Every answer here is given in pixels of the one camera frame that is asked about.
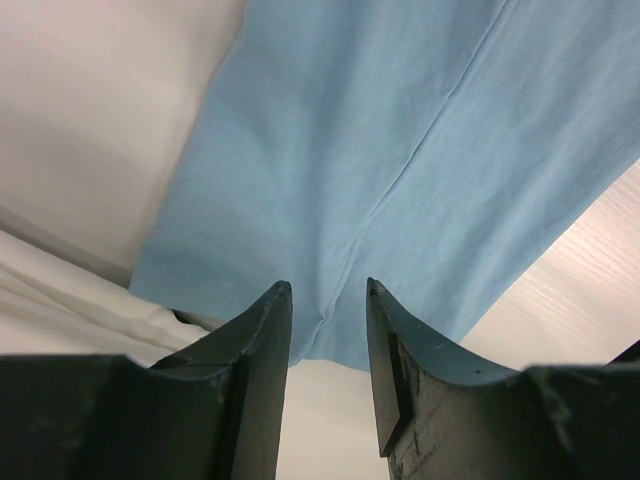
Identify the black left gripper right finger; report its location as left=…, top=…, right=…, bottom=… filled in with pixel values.
left=366, top=279, right=639, bottom=480

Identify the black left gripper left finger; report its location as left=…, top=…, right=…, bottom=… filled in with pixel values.
left=1, top=281, right=292, bottom=479

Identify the light blue t shirt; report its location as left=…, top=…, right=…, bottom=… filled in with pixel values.
left=130, top=1, right=639, bottom=370

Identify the white folded printed t shirt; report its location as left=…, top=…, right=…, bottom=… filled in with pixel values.
left=1, top=232, right=208, bottom=366

